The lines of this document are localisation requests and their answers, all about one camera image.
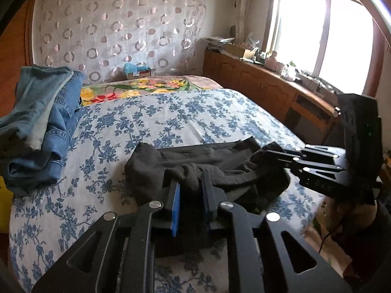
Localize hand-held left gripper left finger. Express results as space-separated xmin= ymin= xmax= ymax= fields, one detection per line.
xmin=32 ymin=178 xmax=184 ymax=293

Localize black pants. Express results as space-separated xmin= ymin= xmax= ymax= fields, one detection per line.
xmin=124 ymin=137 xmax=291 ymax=214

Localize stack of papers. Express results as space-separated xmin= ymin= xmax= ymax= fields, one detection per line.
xmin=205 ymin=37 xmax=236 ymax=51

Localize dark blue jeans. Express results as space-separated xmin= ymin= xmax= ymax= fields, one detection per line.
xmin=6 ymin=70 xmax=86 ymax=197

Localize black cable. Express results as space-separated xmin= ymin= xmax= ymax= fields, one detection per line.
xmin=318 ymin=201 xmax=355 ymax=254

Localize cardboard box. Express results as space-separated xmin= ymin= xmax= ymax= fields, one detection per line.
xmin=223 ymin=43 xmax=255 ymax=60

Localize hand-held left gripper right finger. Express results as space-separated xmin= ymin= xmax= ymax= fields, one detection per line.
xmin=200 ymin=171 xmax=352 ymax=293

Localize blue floral bed sheet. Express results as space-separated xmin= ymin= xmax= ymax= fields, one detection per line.
xmin=9 ymin=88 xmax=324 ymax=293

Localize wooden cabinet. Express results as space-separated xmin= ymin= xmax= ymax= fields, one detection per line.
xmin=203 ymin=49 xmax=340 ymax=132

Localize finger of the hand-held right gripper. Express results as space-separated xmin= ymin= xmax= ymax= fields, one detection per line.
xmin=284 ymin=145 xmax=348 ymax=159
xmin=263 ymin=149 xmax=346 ymax=173

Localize small box with blue cloth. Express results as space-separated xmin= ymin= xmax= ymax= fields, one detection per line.
xmin=124 ymin=63 xmax=152 ymax=80

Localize lace window curtain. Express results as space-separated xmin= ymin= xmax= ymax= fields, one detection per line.
xmin=232 ymin=0 xmax=273 ymax=39

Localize colourful floral pillow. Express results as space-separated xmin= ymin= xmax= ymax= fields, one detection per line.
xmin=80 ymin=75 xmax=223 ymax=107

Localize person's right hand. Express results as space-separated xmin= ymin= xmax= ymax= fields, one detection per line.
xmin=325 ymin=197 xmax=379 ymax=235

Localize light blue jeans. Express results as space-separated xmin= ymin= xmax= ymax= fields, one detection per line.
xmin=0 ymin=65 xmax=74 ymax=151

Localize circle patterned headboard curtain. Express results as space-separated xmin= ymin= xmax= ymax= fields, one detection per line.
xmin=31 ymin=0 xmax=206 ymax=86

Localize yellow object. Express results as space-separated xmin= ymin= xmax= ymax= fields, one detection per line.
xmin=0 ymin=175 xmax=13 ymax=232

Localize wooden wardrobe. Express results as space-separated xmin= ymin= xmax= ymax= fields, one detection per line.
xmin=0 ymin=0 xmax=37 ymax=116

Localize window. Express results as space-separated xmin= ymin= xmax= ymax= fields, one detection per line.
xmin=266 ymin=0 xmax=379 ymax=96

